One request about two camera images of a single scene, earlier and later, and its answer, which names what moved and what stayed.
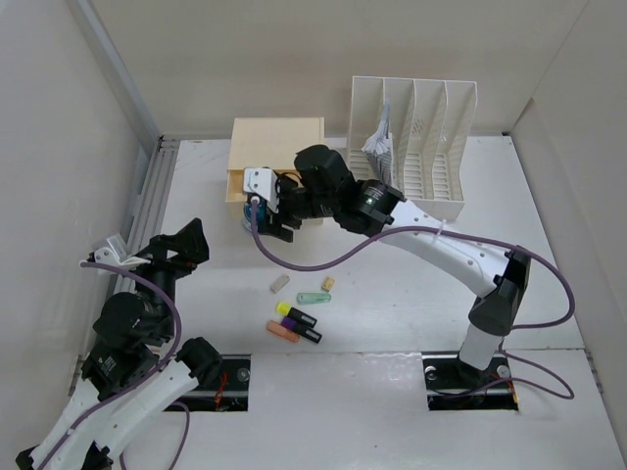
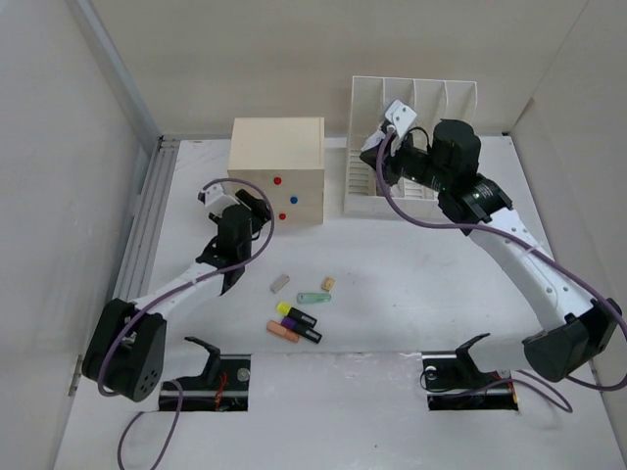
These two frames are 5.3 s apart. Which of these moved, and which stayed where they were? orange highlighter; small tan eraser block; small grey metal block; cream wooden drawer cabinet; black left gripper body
Moved: black left gripper body
Stayed: cream wooden drawer cabinet; small tan eraser block; small grey metal block; orange highlighter
